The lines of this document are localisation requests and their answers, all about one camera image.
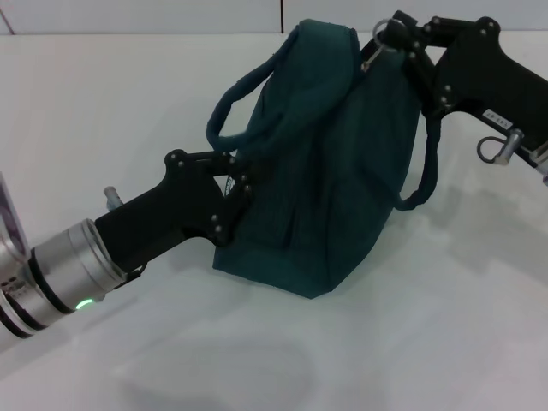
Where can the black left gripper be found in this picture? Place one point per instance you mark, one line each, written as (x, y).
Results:
(180, 214)

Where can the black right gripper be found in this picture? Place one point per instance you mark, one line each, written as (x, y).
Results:
(484, 77)

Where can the dark teal fabric bag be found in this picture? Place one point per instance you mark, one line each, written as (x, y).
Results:
(325, 171)

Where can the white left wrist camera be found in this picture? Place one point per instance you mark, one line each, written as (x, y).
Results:
(8, 214)

